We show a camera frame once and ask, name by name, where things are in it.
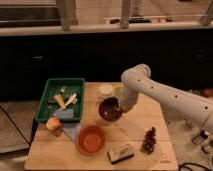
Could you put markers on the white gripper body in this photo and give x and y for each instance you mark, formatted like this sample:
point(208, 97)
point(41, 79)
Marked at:
point(127, 99)

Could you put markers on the dark purple bowl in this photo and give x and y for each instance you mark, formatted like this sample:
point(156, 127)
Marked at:
point(109, 110)

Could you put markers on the orange bowl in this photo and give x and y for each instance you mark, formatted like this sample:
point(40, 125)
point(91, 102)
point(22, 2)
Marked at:
point(90, 139)

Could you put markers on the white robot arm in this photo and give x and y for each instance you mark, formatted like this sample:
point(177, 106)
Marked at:
point(136, 80)

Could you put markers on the white cup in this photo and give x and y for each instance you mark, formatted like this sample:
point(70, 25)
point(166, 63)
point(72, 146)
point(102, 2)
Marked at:
point(105, 90)

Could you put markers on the bunch of dark grapes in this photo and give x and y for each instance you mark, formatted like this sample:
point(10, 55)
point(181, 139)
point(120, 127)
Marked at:
point(149, 141)

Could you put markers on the white utensil in tray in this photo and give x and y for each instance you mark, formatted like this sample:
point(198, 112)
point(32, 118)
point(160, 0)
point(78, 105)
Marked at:
point(71, 99)

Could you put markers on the green plastic tray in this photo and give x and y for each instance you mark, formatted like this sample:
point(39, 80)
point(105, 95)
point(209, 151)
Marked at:
point(62, 98)

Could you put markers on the grey cloth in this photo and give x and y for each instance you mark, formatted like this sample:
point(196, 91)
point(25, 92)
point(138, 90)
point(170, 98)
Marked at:
point(71, 130)

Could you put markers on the blue sponge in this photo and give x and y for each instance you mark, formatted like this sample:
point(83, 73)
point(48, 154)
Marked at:
point(64, 114)

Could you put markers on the yellow toy corn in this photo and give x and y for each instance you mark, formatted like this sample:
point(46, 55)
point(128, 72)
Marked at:
point(59, 100)

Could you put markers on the orange apple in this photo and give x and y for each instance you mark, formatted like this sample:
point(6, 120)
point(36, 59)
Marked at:
point(53, 124)

